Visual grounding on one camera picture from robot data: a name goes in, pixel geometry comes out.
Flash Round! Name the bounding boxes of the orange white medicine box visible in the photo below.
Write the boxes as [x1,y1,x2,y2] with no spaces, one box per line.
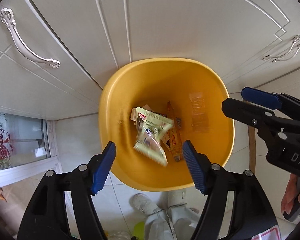
[130,107,152,135]

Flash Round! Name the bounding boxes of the yellow-green snack packet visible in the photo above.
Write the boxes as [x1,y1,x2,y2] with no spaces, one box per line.
[133,112,173,167]

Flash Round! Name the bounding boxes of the white cabinet door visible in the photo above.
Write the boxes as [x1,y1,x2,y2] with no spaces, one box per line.
[32,0,300,92]

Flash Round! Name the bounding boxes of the yellow plastic trash bin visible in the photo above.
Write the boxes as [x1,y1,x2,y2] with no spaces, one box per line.
[98,57,235,191]

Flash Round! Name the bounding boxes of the orange transparent wrapper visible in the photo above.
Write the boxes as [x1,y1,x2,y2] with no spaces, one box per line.
[167,102,183,162]

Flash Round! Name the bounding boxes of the person's grey trouser leg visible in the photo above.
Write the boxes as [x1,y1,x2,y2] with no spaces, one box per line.
[143,190,200,239]

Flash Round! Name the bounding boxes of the right silver cabinet handles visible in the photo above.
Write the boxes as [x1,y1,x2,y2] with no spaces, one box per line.
[262,35,300,63]

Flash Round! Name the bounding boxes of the person's white shoe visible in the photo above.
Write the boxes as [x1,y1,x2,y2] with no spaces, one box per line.
[132,193,162,217]

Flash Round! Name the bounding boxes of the left silver cabinet handle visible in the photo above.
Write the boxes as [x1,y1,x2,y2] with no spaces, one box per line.
[0,7,61,68]

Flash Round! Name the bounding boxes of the person's right hand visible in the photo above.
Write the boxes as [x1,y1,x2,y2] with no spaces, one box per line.
[281,173,300,214]

